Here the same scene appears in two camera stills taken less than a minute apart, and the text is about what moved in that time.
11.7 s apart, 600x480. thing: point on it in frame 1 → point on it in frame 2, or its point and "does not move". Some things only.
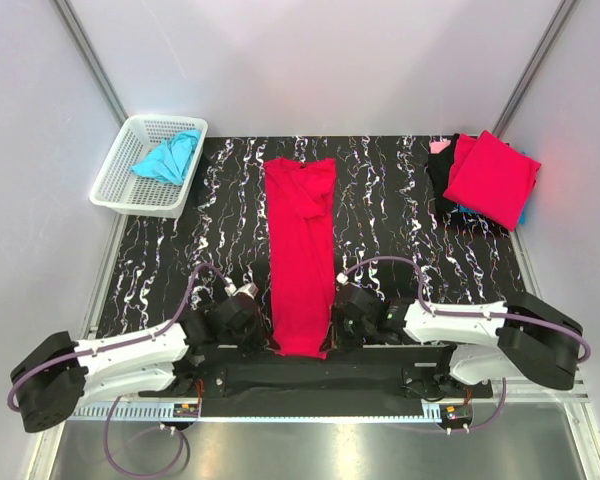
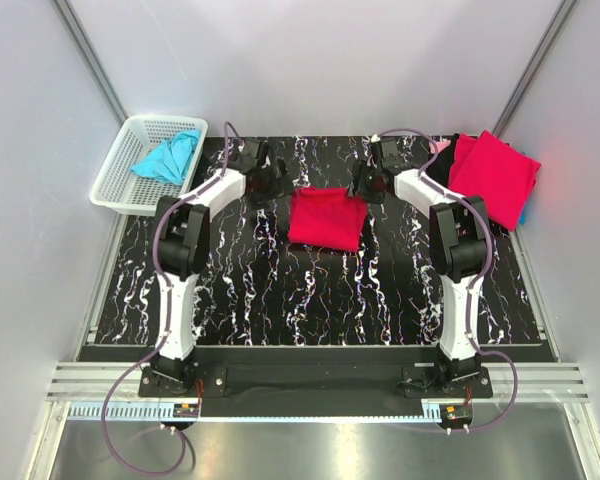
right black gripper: x=340 y=341 → x=361 y=168
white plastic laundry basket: x=153 y=166 does not move
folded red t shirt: x=492 y=178 does not move
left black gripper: x=261 y=343 → x=278 y=187
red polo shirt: x=301 y=197 → x=326 y=218
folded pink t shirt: x=438 y=146 does not move
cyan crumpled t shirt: x=171 y=159 does not move
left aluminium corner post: x=91 y=59 does not move
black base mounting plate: x=308 y=382 does not move
